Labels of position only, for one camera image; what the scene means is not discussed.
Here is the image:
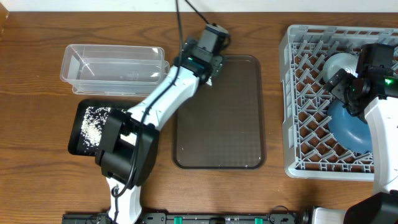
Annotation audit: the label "green bowl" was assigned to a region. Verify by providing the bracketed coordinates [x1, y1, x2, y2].
[320, 53, 359, 82]

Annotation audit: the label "grey dishwasher rack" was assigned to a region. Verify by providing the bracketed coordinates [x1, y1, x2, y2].
[279, 25, 397, 182]

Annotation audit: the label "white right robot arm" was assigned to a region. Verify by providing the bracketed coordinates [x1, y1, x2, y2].
[308, 68, 397, 224]

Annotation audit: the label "white rice pile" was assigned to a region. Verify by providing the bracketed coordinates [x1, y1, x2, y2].
[78, 106, 126, 154]

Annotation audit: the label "black waste tray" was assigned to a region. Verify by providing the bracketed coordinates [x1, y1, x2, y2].
[68, 99, 137, 156]

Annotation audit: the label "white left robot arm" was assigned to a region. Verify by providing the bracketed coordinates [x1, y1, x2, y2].
[95, 37, 230, 223]

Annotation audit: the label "clear plastic bin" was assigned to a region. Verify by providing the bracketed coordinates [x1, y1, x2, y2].
[60, 44, 170, 97]

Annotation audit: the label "dark blue bowl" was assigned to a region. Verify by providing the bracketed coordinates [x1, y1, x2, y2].
[327, 100, 373, 154]

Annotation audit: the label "brown serving tray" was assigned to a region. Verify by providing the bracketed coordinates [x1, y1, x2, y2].
[172, 55, 266, 170]

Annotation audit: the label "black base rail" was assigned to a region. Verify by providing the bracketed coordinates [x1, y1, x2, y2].
[61, 212, 312, 224]

